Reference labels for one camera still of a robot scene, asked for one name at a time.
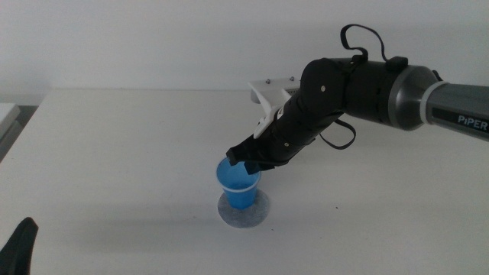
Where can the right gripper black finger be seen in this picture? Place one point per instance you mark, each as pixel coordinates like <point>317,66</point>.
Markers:
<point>233,160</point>
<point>253,168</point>

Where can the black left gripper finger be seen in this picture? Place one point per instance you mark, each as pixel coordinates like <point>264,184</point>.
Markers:
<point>17,252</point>

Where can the blue plastic cup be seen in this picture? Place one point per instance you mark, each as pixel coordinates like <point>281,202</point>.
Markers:
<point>238,193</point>

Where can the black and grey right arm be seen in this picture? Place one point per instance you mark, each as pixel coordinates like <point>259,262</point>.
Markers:
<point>382,91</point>

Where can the round grey cup mat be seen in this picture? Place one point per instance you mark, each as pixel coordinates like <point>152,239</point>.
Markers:
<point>244,218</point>

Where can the white side table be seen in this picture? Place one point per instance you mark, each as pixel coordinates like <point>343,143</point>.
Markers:
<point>5,118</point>

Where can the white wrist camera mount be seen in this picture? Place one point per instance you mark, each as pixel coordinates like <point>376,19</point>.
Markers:
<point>269,97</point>

